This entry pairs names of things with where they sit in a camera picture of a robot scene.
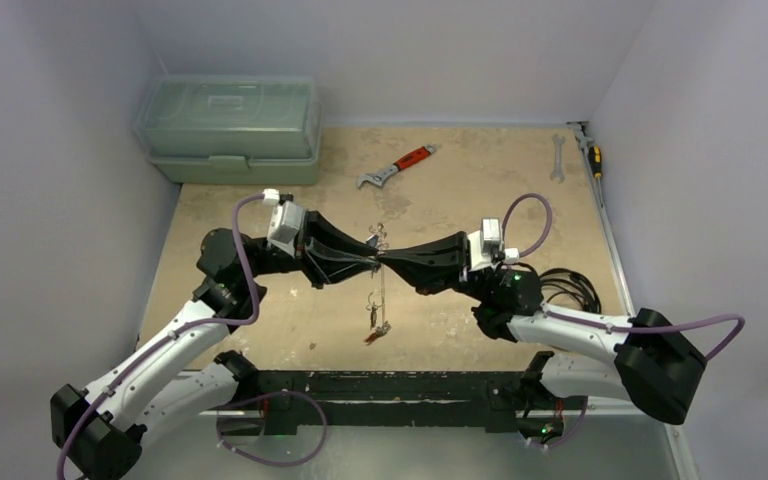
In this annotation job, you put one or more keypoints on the key with red tag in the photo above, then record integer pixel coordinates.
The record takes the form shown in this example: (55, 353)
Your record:
(377, 333)

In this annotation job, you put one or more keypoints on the aluminium side rail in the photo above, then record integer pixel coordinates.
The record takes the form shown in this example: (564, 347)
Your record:
(584, 141)

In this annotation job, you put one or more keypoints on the red handled adjustable wrench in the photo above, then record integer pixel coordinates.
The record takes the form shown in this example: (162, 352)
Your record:
(380, 178)

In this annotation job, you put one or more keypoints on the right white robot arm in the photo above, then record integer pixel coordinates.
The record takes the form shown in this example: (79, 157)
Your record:
(643, 359)

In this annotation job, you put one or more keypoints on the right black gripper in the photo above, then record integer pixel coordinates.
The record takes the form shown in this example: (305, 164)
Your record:
(460, 258)

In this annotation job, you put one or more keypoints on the yellow black screwdriver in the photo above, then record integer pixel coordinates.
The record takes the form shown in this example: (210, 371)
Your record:
(595, 162)

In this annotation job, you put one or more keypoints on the silver open-end spanner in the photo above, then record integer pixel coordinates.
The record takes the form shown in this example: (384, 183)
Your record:
(557, 174)

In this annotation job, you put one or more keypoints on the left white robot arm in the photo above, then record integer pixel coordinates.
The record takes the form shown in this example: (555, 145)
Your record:
(102, 429)

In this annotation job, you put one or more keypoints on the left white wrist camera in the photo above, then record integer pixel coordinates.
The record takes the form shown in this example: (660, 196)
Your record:
(286, 220)

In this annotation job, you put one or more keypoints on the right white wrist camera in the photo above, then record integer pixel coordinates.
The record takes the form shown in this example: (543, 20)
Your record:
(486, 247)

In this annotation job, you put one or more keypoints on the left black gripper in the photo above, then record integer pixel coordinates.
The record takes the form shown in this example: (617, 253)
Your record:
(320, 263)

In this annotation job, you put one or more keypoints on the green translucent plastic toolbox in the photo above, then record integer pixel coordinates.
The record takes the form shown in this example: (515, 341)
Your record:
(233, 129)

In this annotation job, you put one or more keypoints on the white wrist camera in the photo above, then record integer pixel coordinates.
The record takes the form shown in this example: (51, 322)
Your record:
(486, 247)
(286, 220)

